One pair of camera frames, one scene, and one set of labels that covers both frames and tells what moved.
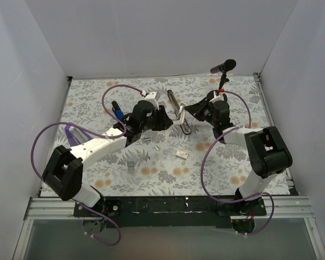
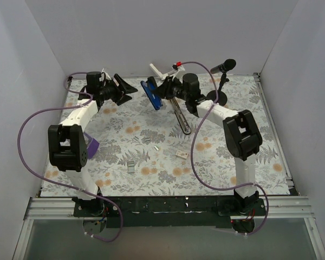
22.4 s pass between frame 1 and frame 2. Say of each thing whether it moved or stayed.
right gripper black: moved
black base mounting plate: stayed
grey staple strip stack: stayed
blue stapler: moved
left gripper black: moved
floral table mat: stayed
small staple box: stayed
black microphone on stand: stayed
